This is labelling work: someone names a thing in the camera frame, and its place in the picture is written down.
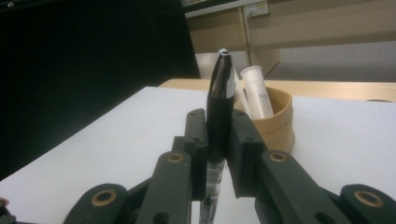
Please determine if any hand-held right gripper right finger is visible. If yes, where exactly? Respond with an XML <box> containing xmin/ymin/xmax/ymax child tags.
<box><xmin>226</xmin><ymin>108</ymin><xmax>269</xmax><ymax>199</ymax></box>

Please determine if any white tube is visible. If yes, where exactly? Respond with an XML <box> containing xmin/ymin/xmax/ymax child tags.
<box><xmin>239</xmin><ymin>65</ymin><xmax>276</xmax><ymax>121</ymax></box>

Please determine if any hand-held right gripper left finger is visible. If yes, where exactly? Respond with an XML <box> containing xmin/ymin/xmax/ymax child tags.
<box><xmin>172</xmin><ymin>107</ymin><xmax>209</xmax><ymax>201</ymax></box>

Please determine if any black curtain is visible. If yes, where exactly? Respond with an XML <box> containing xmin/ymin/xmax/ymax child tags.
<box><xmin>0</xmin><ymin>0</ymin><xmax>201</xmax><ymax>182</ymax></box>

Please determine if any white wall socket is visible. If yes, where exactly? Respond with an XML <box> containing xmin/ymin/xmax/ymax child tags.
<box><xmin>242</xmin><ymin>1</ymin><xmax>271</xmax><ymax>19</ymax></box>

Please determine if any black pen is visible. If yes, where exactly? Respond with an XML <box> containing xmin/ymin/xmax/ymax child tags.
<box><xmin>198</xmin><ymin>50</ymin><xmax>236</xmax><ymax>224</ymax></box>

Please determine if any wooden table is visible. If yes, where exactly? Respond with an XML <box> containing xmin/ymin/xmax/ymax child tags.
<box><xmin>158</xmin><ymin>77</ymin><xmax>396</xmax><ymax>104</ymax></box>

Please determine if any tan pen holder cup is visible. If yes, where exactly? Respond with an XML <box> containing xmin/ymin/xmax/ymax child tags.
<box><xmin>233</xmin><ymin>86</ymin><xmax>296</xmax><ymax>154</ymax></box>

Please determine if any light wooden bench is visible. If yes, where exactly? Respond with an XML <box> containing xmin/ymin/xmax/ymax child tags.
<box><xmin>186</xmin><ymin>0</ymin><xmax>396</xmax><ymax>79</ymax></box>

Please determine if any white table cover board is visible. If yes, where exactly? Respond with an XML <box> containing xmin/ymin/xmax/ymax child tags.
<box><xmin>0</xmin><ymin>86</ymin><xmax>396</xmax><ymax>224</ymax></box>

